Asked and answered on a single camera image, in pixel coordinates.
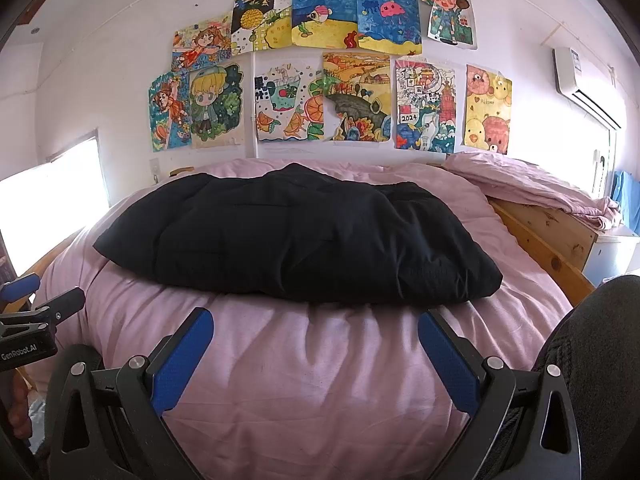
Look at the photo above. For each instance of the person's dark clothed leg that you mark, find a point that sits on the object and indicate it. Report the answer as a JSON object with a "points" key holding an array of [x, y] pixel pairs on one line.
{"points": [[600, 340]]}

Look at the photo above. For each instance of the bright window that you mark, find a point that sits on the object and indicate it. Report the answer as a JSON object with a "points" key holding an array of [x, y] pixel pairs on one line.
{"points": [[55, 180]]}

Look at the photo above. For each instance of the pink bed quilt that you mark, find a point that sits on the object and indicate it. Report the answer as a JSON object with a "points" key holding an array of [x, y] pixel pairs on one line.
{"points": [[325, 385]]}

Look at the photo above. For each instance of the white cabinet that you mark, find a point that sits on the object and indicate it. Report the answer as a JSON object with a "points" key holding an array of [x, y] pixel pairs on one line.
{"points": [[616, 255]]}

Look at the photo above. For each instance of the person's left hand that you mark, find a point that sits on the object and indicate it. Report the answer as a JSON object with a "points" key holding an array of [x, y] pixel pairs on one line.
{"points": [[19, 407]]}

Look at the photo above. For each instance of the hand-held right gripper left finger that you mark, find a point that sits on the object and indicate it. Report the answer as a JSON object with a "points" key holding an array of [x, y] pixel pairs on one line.
{"points": [[180, 360]]}

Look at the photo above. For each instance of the black padded jacket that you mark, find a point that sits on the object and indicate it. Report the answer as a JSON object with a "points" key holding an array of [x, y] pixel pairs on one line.
{"points": [[300, 230]]}

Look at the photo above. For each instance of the white wall socket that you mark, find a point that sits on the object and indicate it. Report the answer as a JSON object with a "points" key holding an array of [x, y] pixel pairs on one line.
{"points": [[155, 169]]}

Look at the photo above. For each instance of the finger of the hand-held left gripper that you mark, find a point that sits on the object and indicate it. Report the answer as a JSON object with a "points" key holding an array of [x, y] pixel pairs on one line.
{"points": [[62, 307], [20, 287]]}

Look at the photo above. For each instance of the crumpled pink blanket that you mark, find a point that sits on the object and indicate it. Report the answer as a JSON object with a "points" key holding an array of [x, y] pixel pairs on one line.
{"points": [[525, 180]]}

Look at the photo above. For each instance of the group of colourful wall drawings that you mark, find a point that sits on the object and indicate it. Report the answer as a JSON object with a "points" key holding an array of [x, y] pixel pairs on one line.
{"points": [[370, 20]]}

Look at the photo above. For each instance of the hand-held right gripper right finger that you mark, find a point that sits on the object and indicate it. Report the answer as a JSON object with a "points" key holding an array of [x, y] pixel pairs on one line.
{"points": [[450, 365]]}

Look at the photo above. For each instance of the blue cloth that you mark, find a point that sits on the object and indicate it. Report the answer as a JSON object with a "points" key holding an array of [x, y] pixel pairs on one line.
{"points": [[625, 200]]}

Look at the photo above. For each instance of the white air conditioner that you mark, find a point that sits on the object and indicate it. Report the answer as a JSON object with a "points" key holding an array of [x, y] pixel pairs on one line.
{"points": [[585, 82]]}

